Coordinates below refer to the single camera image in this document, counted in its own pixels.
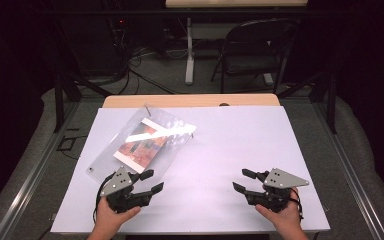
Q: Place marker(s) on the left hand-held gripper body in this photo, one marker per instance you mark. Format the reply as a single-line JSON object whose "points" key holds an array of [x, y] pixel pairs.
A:
{"points": [[120, 186]]}

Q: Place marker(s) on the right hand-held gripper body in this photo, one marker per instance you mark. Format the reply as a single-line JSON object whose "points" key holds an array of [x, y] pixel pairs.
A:
{"points": [[280, 181]]}

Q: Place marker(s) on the painting print with white border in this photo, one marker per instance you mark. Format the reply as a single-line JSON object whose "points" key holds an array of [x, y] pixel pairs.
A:
{"points": [[143, 150]]}

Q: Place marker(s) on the clear acrylic picture frame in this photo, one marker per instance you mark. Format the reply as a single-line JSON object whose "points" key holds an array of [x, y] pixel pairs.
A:
{"points": [[110, 156]]}

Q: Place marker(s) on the person's left hand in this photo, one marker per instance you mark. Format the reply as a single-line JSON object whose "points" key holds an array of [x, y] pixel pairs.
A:
{"points": [[108, 218]]}

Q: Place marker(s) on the person's right hand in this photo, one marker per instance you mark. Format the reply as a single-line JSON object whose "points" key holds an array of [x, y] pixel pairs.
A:
{"points": [[288, 220]]}

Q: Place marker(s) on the white table mat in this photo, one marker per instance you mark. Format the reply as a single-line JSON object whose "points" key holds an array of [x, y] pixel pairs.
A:
{"points": [[220, 150]]}

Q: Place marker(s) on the dark round table grommet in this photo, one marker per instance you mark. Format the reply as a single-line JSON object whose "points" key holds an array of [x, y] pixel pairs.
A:
{"points": [[224, 104]]}

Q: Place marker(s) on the light wooden table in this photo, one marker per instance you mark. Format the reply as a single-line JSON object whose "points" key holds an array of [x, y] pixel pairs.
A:
{"points": [[180, 100]]}

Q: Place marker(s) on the black metal stand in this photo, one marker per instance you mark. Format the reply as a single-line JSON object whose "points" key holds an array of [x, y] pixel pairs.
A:
{"points": [[330, 100], [59, 100]]}

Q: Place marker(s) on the black folding chair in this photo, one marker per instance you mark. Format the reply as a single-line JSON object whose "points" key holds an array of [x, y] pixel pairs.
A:
{"points": [[246, 63]]}

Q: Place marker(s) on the dark equipment rack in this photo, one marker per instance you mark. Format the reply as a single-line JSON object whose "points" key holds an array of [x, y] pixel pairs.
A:
{"points": [[118, 30]]}

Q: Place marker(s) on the black horizontal metal bar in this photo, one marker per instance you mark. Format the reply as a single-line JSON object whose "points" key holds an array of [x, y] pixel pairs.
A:
{"points": [[146, 12]]}

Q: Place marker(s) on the aluminium floor rail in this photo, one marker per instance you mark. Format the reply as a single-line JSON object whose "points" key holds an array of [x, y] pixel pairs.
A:
{"points": [[30, 186], [353, 186]]}

